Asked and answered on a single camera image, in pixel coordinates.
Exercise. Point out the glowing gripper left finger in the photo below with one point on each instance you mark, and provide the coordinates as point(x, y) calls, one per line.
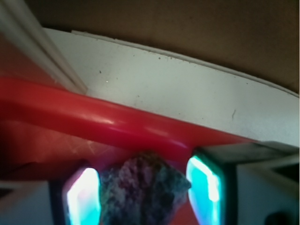
point(75, 194)

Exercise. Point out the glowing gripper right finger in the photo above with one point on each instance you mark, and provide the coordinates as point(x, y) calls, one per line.
point(245, 184)

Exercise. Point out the brown rock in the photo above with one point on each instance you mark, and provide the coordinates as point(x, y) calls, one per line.
point(143, 190)

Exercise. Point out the red plastic tray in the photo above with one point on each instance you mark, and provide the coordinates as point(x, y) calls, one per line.
point(26, 106)

